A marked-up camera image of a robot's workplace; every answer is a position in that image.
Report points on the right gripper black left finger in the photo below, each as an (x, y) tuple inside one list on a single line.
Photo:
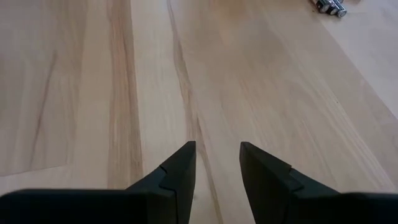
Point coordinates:
[(174, 199)]

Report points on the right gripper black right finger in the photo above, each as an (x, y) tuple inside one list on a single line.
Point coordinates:
[(267, 193)]

